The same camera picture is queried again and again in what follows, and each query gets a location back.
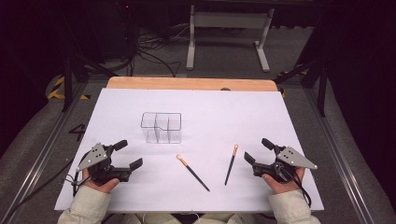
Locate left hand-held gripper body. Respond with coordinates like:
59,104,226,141
76,142,133,185

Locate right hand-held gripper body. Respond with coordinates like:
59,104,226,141
251,145,318,184

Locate striped dark makeup brush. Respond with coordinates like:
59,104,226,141
223,144,239,187

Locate clear plastic organizer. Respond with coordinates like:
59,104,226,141
140,111,183,145

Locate black makeup brush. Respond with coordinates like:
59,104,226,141
176,153,211,192

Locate person's right hand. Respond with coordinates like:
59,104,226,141
261,166,306,195

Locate person's left hand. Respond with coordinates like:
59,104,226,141
81,167,121,194

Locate person's left leg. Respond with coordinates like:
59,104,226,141
120,213,183,224

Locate person's leg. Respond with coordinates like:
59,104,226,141
120,213,183,224
191,213,260,224

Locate white paper sheet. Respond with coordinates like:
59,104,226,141
54,87,325,213

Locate person's right leg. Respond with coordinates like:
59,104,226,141
191,213,260,224

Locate black tripod stand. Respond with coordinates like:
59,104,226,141
60,50,120,114
273,57,332,119

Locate yellow black floor tape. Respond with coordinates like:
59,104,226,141
46,76,92,102

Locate wooden table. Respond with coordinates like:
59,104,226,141
106,76,279,92

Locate white metal stand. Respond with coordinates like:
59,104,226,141
185,4,276,74

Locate right hand-held gripper cable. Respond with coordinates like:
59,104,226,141
278,162,313,208

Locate hand-held gripper cable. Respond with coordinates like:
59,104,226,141
64,152,92,198
278,162,313,208

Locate left hand-held gripper cable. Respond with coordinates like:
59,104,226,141
64,152,92,198

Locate aluminium floor rail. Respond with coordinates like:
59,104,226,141
303,87,376,224
0,81,90,220

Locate black floor cable bundle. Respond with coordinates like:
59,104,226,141
117,21,183,78

